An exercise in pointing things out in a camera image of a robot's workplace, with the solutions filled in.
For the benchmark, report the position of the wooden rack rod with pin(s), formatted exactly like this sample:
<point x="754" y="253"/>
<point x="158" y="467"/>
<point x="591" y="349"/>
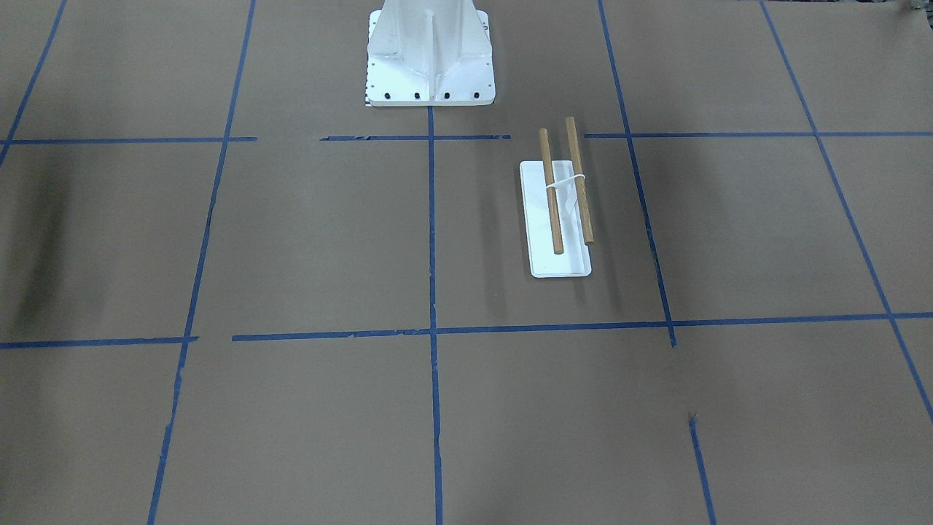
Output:
<point x="552" y="202"/>
<point x="585" y="217"/>

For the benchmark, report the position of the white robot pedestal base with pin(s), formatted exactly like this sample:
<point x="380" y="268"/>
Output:
<point x="429" y="53"/>

